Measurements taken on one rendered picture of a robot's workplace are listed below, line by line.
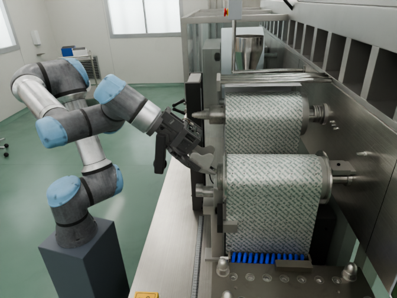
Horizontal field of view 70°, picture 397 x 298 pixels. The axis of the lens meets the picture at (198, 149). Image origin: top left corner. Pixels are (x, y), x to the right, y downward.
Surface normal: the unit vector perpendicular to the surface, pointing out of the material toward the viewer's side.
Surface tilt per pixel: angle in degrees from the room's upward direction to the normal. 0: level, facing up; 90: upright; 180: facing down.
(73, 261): 90
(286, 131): 92
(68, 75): 68
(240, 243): 90
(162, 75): 90
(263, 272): 0
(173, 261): 0
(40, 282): 0
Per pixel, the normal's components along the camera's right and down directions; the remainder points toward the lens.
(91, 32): -0.07, 0.47
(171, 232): -0.04, -0.88
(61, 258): -0.31, 0.46
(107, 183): 0.59, -0.01
